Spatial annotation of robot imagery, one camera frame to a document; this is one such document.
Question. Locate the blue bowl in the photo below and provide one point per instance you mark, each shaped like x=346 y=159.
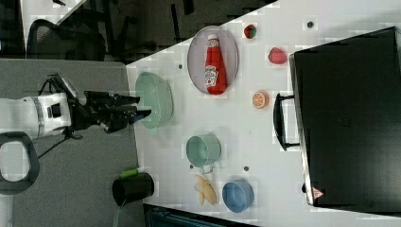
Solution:
x=237 y=195

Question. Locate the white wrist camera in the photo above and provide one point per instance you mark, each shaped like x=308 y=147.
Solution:
x=62 y=85

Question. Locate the yellow banana toy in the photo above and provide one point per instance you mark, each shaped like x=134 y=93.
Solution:
x=206 y=191

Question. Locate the grey oval plate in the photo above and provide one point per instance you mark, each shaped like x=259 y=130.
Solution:
x=197 y=51

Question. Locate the red green apple toy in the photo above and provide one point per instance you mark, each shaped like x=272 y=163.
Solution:
x=250 y=31

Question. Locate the red plush ketchup bottle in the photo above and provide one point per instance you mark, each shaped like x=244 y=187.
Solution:
x=214 y=70

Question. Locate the black cup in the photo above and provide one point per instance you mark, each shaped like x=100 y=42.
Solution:
x=134 y=188

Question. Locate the orange slice toy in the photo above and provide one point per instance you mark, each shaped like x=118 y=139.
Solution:
x=260 y=100

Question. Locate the green marker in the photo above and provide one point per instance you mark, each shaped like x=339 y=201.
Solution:
x=129 y=173

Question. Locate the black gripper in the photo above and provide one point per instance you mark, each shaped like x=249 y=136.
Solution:
x=111 y=112

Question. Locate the green mug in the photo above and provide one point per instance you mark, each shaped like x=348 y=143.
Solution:
x=202 y=151

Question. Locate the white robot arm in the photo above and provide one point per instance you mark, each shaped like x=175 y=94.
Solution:
x=27 y=119

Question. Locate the black toaster oven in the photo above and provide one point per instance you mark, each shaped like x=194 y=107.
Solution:
x=347 y=103

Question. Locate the black office chair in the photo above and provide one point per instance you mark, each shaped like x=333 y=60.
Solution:
x=47 y=41

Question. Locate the red strawberry toy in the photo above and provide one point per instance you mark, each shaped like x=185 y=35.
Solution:
x=277 y=56

